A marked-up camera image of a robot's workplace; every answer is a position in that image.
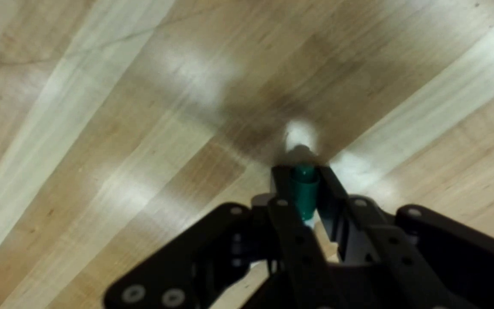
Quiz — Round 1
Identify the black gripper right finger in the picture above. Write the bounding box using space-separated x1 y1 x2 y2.
314 165 494 309

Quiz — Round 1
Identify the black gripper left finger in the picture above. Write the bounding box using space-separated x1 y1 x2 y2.
103 163 340 309

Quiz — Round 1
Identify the dark green marker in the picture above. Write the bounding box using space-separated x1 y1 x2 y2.
288 161 323 225

